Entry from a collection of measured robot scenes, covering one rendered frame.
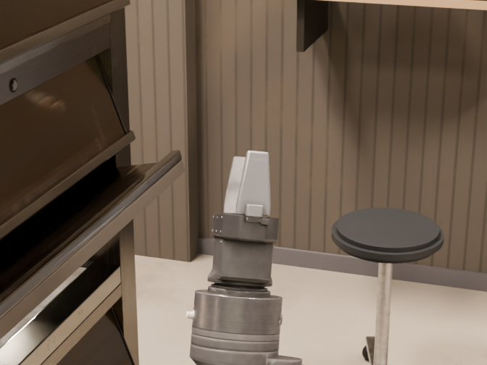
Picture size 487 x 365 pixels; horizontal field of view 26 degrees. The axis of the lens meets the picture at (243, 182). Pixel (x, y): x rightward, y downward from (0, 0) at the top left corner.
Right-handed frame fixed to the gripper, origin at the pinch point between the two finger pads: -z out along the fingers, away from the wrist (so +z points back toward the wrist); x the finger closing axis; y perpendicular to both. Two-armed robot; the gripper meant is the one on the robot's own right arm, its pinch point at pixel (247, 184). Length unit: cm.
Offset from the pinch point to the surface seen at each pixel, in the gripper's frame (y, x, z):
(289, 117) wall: -63, -352, -44
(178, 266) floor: -22, -382, 27
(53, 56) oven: 25, -74, -21
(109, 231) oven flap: 13, -67, 7
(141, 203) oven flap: 8, -78, 2
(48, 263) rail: 21, -51, 12
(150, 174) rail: 7, -83, -3
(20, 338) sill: 27, -85, 27
